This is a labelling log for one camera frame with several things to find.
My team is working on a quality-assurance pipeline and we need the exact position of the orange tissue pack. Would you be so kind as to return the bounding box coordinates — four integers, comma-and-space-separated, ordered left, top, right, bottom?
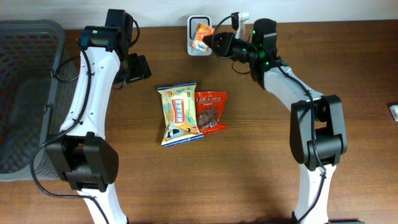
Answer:
190, 23, 215, 52

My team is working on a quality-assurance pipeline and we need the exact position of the red snack bag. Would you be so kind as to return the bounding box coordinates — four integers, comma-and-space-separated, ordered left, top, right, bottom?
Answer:
195, 91, 228, 135

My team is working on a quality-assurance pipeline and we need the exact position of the yellow wet wipes pack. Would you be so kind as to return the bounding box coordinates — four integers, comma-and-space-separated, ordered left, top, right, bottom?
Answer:
157, 82, 204, 147

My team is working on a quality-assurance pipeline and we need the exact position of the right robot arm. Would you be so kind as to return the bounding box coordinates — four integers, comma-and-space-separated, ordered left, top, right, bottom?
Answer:
203, 19, 348, 223

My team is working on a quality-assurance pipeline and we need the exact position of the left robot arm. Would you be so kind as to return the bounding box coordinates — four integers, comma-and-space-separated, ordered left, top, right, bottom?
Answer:
44, 9, 151, 223

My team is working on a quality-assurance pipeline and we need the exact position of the white barcode scanner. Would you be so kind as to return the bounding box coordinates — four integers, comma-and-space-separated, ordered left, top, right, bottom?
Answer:
187, 15, 214, 56

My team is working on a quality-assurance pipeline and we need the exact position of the grey plastic mesh basket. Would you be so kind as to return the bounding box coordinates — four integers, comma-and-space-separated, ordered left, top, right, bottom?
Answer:
1, 20, 78, 182

